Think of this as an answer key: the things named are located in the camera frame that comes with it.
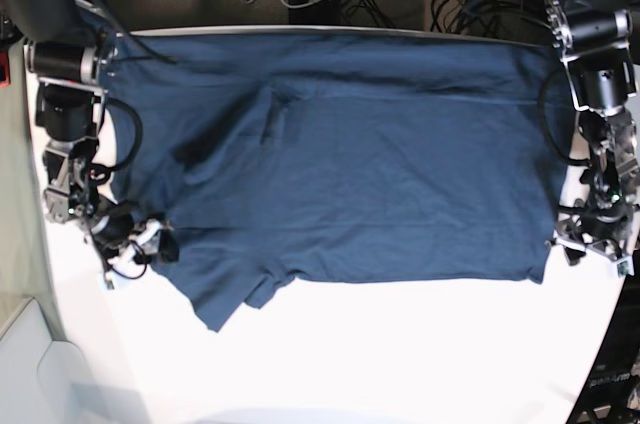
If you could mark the dark blue t-shirt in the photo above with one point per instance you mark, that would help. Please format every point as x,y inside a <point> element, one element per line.
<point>339,158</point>

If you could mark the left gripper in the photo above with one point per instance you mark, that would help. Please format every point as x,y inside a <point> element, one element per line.
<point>590,223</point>

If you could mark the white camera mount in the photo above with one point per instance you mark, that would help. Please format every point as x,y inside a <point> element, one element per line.
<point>127,249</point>
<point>619,260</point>

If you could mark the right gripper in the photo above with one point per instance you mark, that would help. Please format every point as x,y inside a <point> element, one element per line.
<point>97,215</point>

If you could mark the red clamp at table edge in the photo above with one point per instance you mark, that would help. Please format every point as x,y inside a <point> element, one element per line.
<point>5,78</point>

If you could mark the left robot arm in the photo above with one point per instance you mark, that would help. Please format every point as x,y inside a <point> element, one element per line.
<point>592,38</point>

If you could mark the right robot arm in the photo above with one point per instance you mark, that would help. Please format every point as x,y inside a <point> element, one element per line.
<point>70,46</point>

